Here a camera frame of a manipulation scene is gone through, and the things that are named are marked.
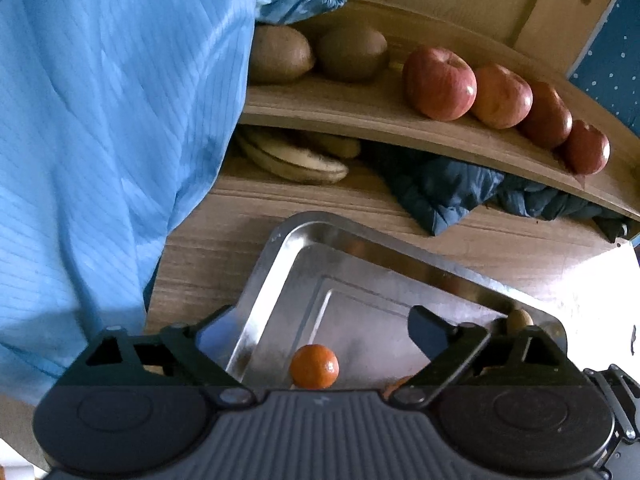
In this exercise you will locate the banana bunch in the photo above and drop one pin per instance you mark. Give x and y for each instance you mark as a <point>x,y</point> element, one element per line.
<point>300,156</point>

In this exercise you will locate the curved wooden shelf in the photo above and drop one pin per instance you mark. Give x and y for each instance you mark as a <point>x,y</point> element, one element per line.
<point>377,111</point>

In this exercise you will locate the blue striped garment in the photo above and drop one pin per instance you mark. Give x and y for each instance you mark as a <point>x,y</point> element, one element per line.
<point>115,117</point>

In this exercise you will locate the brown kiwi left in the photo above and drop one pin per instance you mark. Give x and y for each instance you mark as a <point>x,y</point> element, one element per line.
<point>279,54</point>

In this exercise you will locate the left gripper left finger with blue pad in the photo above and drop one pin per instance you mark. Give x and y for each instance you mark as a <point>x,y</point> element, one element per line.
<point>191,349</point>

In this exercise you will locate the small orange tangerine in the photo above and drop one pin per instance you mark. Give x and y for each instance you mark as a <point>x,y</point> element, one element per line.
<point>313,367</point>

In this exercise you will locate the dark blue cloth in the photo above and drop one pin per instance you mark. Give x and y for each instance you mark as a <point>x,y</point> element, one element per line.
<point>438,191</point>

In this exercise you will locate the blue dotted fabric panel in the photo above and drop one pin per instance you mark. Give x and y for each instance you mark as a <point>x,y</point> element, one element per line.
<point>608,67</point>

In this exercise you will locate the red apple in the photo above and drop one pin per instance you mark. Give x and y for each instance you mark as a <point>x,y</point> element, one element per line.
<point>503,99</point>
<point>438,84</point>
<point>586,150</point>
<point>549,121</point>

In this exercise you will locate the orange persimmon fruit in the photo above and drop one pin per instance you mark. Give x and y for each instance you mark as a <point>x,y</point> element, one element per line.
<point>391,388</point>

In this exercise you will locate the brown kiwi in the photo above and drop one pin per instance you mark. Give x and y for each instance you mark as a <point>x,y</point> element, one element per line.
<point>279,54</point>
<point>353,52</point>

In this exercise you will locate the stainless steel tray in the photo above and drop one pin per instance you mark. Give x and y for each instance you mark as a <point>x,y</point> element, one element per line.
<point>324,279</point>

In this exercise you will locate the brown kiwi right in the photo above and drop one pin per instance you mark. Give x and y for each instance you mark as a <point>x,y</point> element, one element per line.
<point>353,52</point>

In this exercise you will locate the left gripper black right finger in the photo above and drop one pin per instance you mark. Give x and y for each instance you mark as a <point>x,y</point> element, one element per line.
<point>450,350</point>

